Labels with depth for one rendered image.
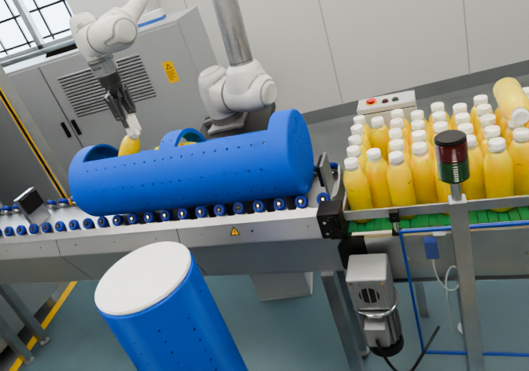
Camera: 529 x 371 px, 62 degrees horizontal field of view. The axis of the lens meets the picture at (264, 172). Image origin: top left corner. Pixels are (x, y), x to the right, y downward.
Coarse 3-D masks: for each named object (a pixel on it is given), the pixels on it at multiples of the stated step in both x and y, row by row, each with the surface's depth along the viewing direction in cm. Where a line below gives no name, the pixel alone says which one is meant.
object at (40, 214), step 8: (24, 192) 193; (32, 192) 193; (16, 200) 188; (24, 200) 189; (32, 200) 193; (40, 200) 196; (24, 208) 190; (32, 208) 192; (40, 208) 198; (24, 216) 192; (32, 216) 193; (40, 216) 197; (48, 216) 201
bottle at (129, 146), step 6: (126, 138) 165; (132, 138) 164; (138, 138) 166; (120, 144) 168; (126, 144) 165; (132, 144) 165; (138, 144) 167; (120, 150) 167; (126, 150) 166; (132, 150) 166; (138, 150) 169
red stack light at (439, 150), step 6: (462, 144) 89; (438, 150) 91; (444, 150) 90; (450, 150) 89; (456, 150) 89; (462, 150) 90; (438, 156) 92; (444, 156) 91; (450, 156) 90; (456, 156) 90; (462, 156) 90; (444, 162) 92; (450, 162) 91; (456, 162) 90
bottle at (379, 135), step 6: (372, 126) 146; (378, 126) 145; (384, 126) 145; (372, 132) 146; (378, 132) 145; (384, 132) 144; (372, 138) 146; (378, 138) 145; (384, 138) 145; (372, 144) 148; (378, 144) 146; (384, 144) 146; (384, 150) 147; (384, 156) 148
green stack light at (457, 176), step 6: (438, 162) 93; (462, 162) 91; (468, 162) 92; (438, 168) 94; (444, 168) 92; (450, 168) 91; (456, 168) 91; (462, 168) 91; (468, 168) 92; (438, 174) 95; (444, 174) 93; (450, 174) 92; (456, 174) 92; (462, 174) 92; (468, 174) 93; (444, 180) 94; (450, 180) 93; (456, 180) 93; (462, 180) 92
